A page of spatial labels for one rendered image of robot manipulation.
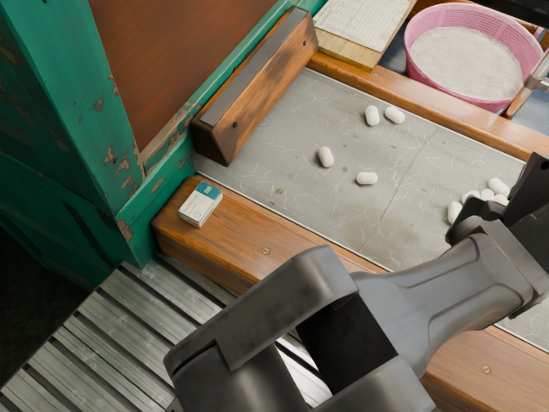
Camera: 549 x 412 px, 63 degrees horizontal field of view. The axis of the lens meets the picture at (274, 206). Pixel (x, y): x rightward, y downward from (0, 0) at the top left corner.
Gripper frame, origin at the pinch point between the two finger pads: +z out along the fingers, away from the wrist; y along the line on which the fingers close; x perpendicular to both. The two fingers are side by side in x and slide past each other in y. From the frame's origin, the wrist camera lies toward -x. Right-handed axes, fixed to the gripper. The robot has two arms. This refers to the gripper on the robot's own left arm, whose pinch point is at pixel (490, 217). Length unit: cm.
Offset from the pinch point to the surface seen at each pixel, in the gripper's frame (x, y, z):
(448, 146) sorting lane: -4.4, 8.0, 17.0
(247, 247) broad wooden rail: 15.8, 27.0, -10.9
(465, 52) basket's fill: -20.3, 12.4, 37.0
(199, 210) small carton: 13.8, 35.2, -11.8
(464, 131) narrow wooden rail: -7.7, 6.7, 19.2
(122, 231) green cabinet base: 18.1, 41.3, -19.1
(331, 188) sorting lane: 7.1, 21.6, 3.2
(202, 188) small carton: 11.8, 36.9, -9.3
